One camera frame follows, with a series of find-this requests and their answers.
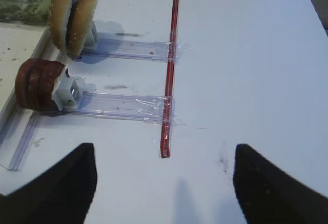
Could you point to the red meat patty stack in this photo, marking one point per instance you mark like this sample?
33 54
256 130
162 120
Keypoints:
35 82

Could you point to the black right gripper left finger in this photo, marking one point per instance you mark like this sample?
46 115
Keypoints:
62 194

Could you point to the rear sesame bun top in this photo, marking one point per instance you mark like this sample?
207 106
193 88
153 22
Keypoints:
82 32

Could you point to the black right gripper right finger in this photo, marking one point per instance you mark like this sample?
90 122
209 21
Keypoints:
266 194

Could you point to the sesame bun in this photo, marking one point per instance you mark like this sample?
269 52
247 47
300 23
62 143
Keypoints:
82 32
58 17

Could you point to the clear patty rail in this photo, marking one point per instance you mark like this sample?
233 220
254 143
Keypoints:
149 109

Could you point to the front sesame bun top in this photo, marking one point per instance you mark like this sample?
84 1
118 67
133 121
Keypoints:
58 17

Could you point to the clear bun rail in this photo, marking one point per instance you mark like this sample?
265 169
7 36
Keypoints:
126 49

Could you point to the red plastic strip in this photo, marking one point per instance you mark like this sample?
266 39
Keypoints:
170 67

